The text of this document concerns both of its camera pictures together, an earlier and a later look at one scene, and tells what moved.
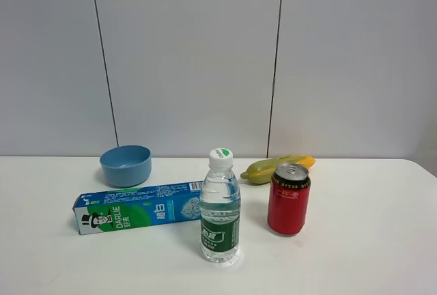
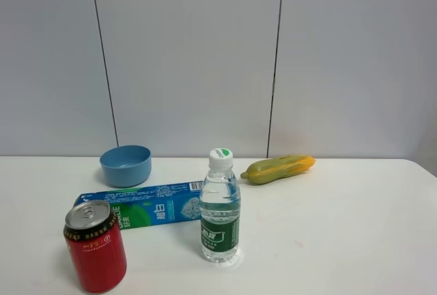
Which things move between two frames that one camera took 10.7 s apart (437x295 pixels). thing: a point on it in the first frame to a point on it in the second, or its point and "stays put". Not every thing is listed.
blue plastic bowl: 126,166 stays put
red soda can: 288,199 to 97,246
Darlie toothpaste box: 108,210 stays put
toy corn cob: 261,171 stays put
